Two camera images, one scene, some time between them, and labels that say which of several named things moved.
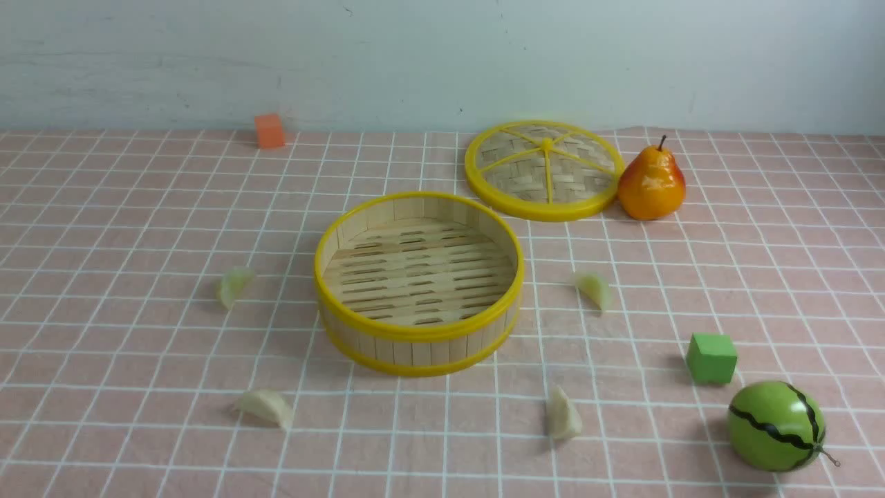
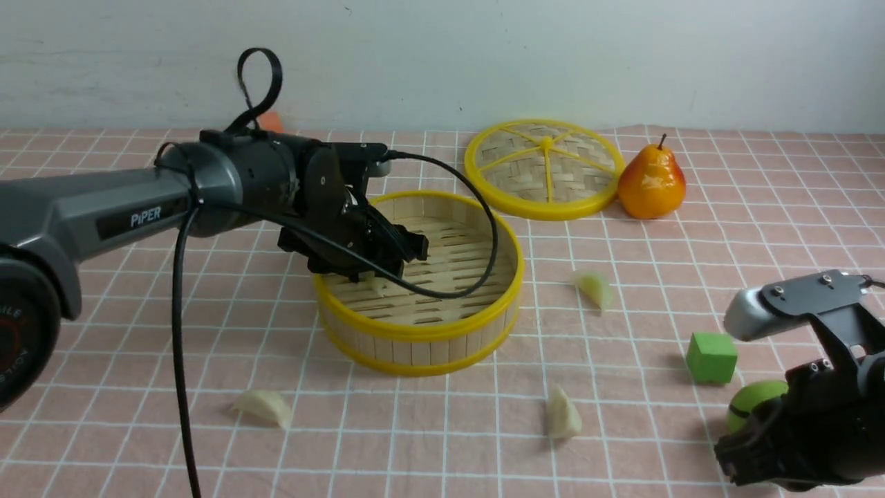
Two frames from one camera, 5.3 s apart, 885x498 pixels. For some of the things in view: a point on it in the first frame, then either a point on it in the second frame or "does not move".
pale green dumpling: x=232 y=284 to x=377 y=284
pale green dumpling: x=596 y=288 does not move
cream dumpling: x=564 y=421 does not move
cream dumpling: x=269 y=404 does not move
